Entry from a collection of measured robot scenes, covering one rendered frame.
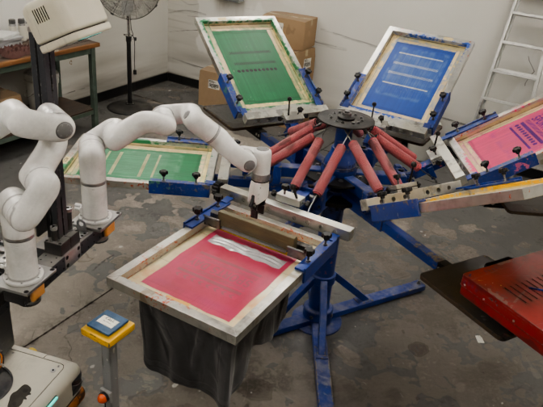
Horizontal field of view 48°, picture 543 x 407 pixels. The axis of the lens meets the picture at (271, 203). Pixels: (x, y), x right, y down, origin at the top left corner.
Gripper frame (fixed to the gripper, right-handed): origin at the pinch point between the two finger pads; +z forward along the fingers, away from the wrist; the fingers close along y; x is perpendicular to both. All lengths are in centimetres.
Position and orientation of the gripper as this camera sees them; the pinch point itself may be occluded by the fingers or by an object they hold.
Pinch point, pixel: (257, 211)
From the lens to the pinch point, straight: 259.8
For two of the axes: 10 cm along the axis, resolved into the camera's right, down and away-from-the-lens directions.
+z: -0.9, 8.9, 4.5
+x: 8.7, 2.9, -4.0
